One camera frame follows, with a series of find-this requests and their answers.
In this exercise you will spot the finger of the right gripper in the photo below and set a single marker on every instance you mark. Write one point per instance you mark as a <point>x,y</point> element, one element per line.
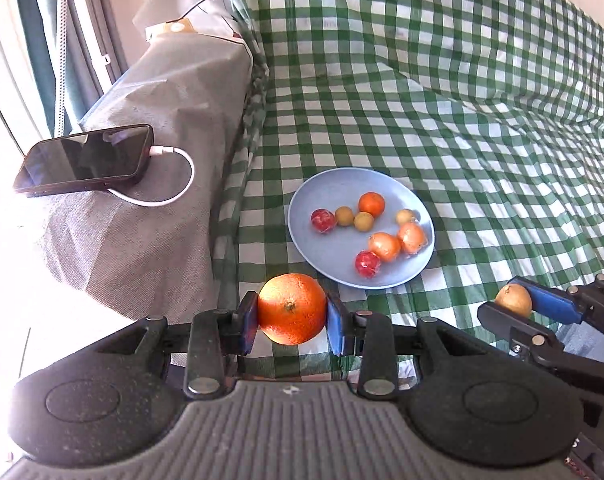
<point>523,335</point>
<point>553,303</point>

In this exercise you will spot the white orange label tag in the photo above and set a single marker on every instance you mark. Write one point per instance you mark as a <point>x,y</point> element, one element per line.
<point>182,26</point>

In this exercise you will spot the green white checkered cloth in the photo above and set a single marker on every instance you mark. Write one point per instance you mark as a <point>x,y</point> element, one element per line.
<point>491,111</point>

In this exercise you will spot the blue round plate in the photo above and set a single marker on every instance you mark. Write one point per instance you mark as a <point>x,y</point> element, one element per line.
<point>333,253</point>

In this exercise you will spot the red fruit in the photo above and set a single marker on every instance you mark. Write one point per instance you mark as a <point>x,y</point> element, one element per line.
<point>323,220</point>
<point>367,264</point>

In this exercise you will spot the orange fruit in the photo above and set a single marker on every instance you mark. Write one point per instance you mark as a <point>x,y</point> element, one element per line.
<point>385,246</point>
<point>373,203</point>
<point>292,309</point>
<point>412,238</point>

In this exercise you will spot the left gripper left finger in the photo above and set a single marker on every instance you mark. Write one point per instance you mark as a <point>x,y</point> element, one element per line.
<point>216,338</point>

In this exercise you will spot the white striped pole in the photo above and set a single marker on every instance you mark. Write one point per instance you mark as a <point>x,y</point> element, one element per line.
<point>61,50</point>

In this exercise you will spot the orange fruit front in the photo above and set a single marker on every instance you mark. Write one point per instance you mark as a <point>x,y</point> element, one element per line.
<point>385,246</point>

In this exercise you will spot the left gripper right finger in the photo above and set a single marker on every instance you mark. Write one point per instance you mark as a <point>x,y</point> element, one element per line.
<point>370,336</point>

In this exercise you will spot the black smartphone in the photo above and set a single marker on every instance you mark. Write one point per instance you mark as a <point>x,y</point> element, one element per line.
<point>88,161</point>

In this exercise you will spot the tan small fruit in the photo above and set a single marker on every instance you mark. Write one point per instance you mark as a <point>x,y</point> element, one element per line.
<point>344,216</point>
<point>364,221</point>
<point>405,216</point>
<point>515,298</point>

